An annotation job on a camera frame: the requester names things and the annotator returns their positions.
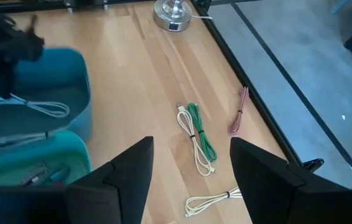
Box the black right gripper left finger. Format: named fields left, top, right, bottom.
left=0, top=136, right=154, bottom=224

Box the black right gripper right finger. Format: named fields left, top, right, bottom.
left=229, top=137, right=352, bottom=224

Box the cream USB-C cable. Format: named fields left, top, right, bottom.
left=184, top=185, right=243, bottom=218
left=175, top=104, right=216, bottom=177

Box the grey blue USB-C cable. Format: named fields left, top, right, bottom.
left=0, top=89, right=71, bottom=119

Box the teal plastic bin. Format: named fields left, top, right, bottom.
left=0, top=129, right=92, bottom=187

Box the dark teal USB-C cable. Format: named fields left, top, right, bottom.
left=48, top=167, right=71, bottom=184

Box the blue plastic bin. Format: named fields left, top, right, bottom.
left=0, top=47, right=93, bottom=153

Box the green USB-C cable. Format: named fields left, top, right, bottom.
left=187, top=102, right=218, bottom=162

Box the blue white braided cable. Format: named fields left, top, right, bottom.
left=20, top=164, right=51, bottom=186

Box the brown USB-C cable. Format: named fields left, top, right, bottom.
left=228, top=86, right=250, bottom=136

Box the light blue USB-C cable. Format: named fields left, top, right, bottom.
left=0, top=129, right=60, bottom=147

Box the black table edge clamp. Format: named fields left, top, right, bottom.
left=302, top=157, right=325, bottom=172

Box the silver table lamp white shade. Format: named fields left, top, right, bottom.
left=152, top=0, right=214, bottom=33

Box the black aluminium frame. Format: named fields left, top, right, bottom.
left=0, top=0, right=304, bottom=167

